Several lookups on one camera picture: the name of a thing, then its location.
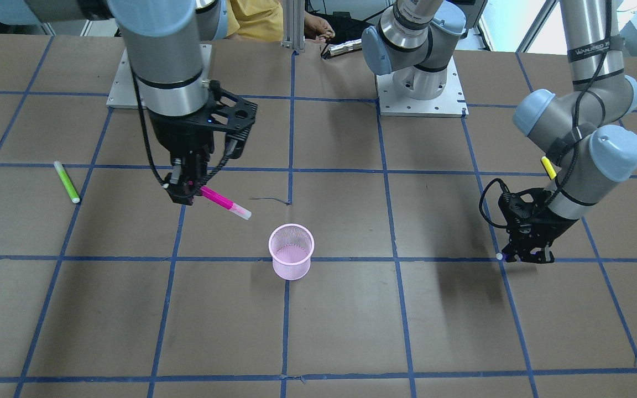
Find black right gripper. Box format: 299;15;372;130
147;80;258;206

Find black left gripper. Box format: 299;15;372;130
498;188;576;264

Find pink pen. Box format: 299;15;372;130
200;186;252;220

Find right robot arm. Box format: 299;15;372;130
0;1;258;206

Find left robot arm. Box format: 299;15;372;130
361;1;637;264

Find pink mesh cup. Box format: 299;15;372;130
268;223;315;281

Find yellow pen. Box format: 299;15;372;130
540;156;557;181

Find green pen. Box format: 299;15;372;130
53;161;81;205

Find person in yellow shirt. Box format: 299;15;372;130
226;1;335;43

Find brown paper table cover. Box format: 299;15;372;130
0;35;637;397

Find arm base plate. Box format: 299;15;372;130
106;43;212;109
375;57;469;118

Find aluminium frame post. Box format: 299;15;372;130
281;0;306;54

